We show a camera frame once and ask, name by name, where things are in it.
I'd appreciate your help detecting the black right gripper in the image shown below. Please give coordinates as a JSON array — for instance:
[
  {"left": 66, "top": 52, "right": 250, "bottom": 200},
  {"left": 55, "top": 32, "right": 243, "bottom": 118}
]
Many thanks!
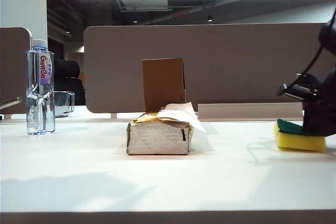
[{"left": 301, "top": 66, "right": 336, "bottom": 138}]

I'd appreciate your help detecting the yellow sponge with green scourer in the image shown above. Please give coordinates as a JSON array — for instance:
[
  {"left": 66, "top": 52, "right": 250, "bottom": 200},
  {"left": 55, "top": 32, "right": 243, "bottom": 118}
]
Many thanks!
[{"left": 273, "top": 119, "right": 327, "bottom": 152}]

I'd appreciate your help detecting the clear Ganten water bottle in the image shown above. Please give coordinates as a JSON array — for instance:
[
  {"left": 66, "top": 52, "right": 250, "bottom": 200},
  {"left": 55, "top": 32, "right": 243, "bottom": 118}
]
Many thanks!
[{"left": 25, "top": 39, "right": 56, "bottom": 136}]

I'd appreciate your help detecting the large brown desk divider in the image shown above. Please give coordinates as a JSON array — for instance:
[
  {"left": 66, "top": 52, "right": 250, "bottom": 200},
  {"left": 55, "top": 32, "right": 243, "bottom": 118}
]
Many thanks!
[{"left": 83, "top": 23, "right": 336, "bottom": 114}]

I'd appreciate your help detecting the white tissue sheet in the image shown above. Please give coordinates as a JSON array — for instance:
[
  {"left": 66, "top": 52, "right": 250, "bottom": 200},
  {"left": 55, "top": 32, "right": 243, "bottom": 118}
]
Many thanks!
[{"left": 157, "top": 102, "right": 207, "bottom": 133}]

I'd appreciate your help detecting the brown cardboard box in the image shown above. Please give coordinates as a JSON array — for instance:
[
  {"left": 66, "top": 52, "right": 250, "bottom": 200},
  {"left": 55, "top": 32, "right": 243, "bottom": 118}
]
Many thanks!
[{"left": 141, "top": 58, "right": 187, "bottom": 113}]

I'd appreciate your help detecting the white and gold tissue pack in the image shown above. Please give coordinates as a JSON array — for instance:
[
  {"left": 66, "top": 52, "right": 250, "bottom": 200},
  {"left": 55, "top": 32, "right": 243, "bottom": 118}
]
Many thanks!
[{"left": 127, "top": 112, "right": 195, "bottom": 156}]

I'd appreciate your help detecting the black office chair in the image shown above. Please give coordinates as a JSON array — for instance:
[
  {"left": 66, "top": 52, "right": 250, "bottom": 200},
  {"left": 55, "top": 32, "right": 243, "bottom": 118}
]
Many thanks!
[{"left": 54, "top": 59, "right": 87, "bottom": 106}]

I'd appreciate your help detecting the clear glass cup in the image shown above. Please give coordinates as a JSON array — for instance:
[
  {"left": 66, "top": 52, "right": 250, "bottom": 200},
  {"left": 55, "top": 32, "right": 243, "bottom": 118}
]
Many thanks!
[{"left": 54, "top": 90, "right": 76, "bottom": 118}]

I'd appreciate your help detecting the grey metal rod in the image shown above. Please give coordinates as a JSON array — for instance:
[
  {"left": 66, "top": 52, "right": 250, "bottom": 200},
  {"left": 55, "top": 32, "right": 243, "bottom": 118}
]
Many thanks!
[{"left": 0, "top": 97, "right": 23, "bottom": 110}]

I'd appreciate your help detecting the small brown desk divider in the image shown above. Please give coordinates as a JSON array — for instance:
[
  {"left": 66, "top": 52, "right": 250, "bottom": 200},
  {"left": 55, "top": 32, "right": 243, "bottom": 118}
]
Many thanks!
[{"left": 0, "top": 27, "right": 33, "bottom": 116}]

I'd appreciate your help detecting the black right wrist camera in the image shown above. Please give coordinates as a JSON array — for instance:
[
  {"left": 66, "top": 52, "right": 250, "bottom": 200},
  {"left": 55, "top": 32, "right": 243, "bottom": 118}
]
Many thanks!
[{"left": 277, "top": 73, "right": 320, "bottom": 102}]

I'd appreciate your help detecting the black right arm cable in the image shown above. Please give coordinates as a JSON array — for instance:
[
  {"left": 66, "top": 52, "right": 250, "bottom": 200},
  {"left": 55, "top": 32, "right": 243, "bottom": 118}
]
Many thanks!
[{"left": 301, "top": 42, "right": 324, "bottom": 76}]

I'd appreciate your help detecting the beige cable tray flap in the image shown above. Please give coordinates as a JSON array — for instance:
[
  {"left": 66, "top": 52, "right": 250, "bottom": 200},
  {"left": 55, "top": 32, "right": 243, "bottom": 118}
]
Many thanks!
[{"left": 197, "top": 102, "right": 305, "bottom": 122}]

